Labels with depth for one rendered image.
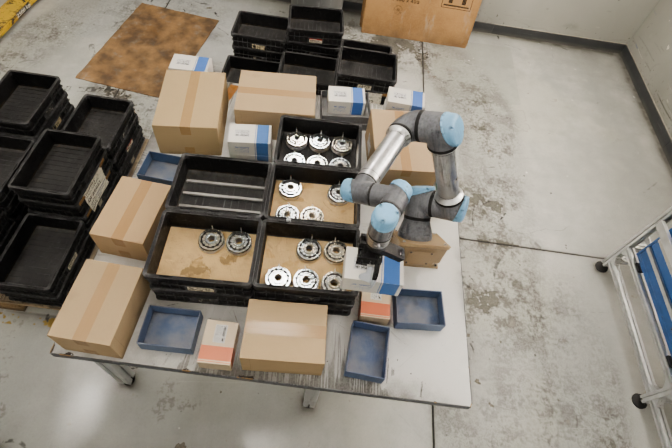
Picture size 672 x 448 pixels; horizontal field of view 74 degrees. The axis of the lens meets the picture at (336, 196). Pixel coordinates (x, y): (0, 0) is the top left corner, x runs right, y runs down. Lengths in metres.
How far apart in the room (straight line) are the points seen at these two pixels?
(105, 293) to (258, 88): 1.21
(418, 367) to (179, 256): 1.05
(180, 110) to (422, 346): 1.54
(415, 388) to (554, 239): 1.84
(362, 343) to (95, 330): 0.98
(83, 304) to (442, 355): 1.38
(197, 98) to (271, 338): 1.25
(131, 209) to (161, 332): 0.52
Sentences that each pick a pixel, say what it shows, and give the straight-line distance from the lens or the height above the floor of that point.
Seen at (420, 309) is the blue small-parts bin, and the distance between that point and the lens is 2.00.
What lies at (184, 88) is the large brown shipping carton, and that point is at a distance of 2.43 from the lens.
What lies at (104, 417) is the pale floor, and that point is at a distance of 2.66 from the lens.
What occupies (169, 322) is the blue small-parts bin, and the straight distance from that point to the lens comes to 1.94.
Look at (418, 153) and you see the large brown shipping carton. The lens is 2.20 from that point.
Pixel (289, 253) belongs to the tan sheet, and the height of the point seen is 0.83.
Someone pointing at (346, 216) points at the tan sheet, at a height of 0.83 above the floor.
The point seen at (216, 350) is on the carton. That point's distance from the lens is 1.80.
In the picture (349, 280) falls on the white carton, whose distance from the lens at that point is 1.52.
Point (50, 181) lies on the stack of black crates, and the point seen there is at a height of 0.49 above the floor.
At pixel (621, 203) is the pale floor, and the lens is 3.93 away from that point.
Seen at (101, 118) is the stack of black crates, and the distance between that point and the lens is 3.15.
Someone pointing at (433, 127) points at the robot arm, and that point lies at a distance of 1.60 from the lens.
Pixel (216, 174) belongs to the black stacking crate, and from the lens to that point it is 2.12.
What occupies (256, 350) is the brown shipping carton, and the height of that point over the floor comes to 0.86.
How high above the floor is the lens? 2.49
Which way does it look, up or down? 54 degrees down
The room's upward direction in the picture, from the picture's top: 10 degrees clockwise
